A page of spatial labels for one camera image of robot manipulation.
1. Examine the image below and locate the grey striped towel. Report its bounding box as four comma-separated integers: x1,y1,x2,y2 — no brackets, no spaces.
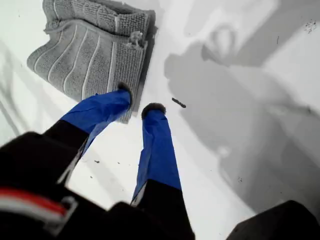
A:
26,0,157,125

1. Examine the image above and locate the small dark debris piece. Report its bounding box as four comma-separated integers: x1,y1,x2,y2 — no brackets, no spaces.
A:
171,97,187,109

